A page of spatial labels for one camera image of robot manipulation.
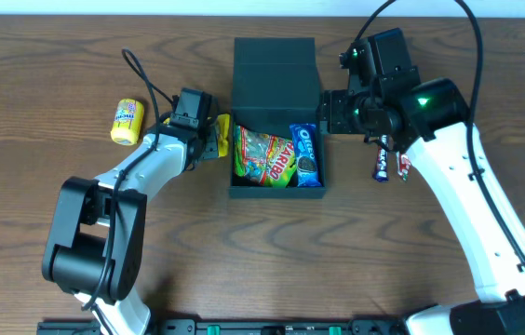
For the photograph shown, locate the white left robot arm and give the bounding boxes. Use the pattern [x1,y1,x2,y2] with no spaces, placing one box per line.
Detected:
[41,114,230,334]

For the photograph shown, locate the black open box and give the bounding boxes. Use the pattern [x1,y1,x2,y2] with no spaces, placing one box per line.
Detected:
[229,37,327,199]

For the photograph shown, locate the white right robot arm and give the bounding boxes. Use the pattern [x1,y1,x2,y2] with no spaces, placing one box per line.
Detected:
[319,78,525,334]

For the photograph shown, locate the yellow Hacks candy bag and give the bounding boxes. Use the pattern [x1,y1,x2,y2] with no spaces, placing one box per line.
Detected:
[155,112,230,163]

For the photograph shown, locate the blue Oreo cookie pack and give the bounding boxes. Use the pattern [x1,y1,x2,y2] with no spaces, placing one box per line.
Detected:
[289,123,321,187]

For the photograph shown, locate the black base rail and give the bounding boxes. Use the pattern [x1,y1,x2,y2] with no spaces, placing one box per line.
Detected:
[36,317,412,335]

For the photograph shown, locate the red green candy bar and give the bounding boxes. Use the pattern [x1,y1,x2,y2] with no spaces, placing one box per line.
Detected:
[397,152,411,182]

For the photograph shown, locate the purple Dairy Milk bar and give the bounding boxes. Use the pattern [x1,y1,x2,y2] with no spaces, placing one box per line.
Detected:
[372,135,389,182]

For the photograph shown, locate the yellow Mentos bottle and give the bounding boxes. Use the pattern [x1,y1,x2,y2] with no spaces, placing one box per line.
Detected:
[110,99,144,145]

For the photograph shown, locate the green Haribo gummy bag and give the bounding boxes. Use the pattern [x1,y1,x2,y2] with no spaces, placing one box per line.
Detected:
[234,126,296,188]

